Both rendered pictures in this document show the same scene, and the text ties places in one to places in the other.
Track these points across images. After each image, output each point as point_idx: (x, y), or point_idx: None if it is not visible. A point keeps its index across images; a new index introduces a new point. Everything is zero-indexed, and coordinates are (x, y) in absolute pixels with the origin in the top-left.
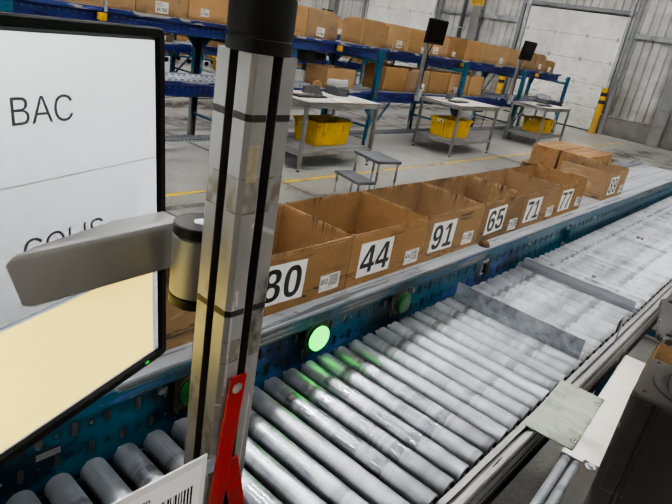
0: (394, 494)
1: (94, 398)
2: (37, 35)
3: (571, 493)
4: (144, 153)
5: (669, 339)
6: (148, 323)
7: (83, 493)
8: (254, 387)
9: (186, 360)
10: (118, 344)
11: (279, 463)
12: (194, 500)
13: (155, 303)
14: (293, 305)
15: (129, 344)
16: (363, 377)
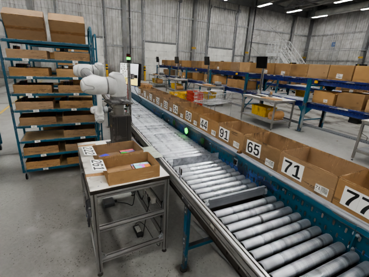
0: (146, 133)
1: (133, 85)
2: (133, 64)
3: None
4: (137, 71)
5: None
6: (137, 83)
7: (162, 122)
8: (178, 130)
9: (174, 116)
10: (135, 83)
11: (159, 129)
12: (127, 89)
13: (137, 82)
14: (190, 123)
15: (135, 83)
16: (177, 137)
